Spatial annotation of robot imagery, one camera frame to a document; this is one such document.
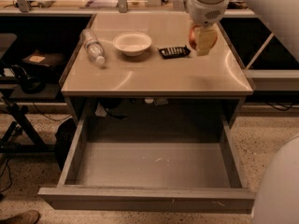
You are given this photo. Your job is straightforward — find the white stick with handle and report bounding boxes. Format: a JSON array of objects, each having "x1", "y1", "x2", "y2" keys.
[{"x1": 245, "y1": 33, "x2": 274, "y2": 70}]

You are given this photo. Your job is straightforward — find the black snack bag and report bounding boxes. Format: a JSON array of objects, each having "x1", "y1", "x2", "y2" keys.
[{"x1": 158, "y1": 46, "x2": 191, "y2": 59}]

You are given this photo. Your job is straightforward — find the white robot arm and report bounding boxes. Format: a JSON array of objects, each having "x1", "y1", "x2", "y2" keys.
[{"x1": 188, "y1": 0, "x2": 299, "y2": 61}]

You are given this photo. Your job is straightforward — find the black headphones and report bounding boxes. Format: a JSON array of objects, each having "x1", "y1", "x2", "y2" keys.
[{"x1": 11, "y1": 64, "x2": 46, "y2": 94}]

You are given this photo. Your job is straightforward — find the black bag on floor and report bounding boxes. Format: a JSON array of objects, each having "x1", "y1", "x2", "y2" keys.
[{"x1": 54, "y1": 119, "x2": 77, "y2": 169}]

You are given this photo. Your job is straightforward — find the grey counter cabinet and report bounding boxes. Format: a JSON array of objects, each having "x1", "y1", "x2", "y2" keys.
[{"x1": 62, "y1": 11, "x2": 253, "y2": 136}]

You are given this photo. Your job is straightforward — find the black stand frame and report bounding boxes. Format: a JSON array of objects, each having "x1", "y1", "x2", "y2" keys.
[{"x1": 0, "y1": 93, "x2": 54, "y2": 153}]

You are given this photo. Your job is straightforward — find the white bowl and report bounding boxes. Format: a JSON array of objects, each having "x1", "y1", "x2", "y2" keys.
[{"x1": 113, "y1": 32, "x2": 151, "y2": 57}]

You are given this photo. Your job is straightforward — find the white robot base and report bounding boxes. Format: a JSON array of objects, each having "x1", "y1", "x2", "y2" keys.
[{"x1": 251, "y1": 135, "x2": 299, "y2": 224}]

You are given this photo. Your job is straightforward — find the grey open drawer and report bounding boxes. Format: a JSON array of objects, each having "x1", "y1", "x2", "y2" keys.
[{"x1": 39, "y1": 100, "x2": 254, "y2": 213}]

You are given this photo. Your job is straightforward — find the black box with label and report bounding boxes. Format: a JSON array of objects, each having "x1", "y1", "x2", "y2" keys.
[{"x1": 21, "y1": 50, "x2": 67, "y2": 71}]

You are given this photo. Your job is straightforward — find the brown shoe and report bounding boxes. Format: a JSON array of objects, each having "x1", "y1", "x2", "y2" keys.
[{"x1": 0, "y1": 210, "x2": 40, "y2": 224}]

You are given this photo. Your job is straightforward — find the red apple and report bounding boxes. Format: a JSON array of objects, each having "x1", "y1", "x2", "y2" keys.
[{"x1": 189, "y1": 26, "x2": 198, "y2": 49}]

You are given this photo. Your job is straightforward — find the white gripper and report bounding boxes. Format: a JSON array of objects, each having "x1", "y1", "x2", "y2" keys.
[{"x1": 188, "y1": 0, "x2": 229, "y2": 56}]

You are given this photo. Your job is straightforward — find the clear plastic water bottle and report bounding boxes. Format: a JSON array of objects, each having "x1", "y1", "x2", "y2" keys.
[{"x1": 81, "y1": 29, "x2": 106, "y2": 67}]

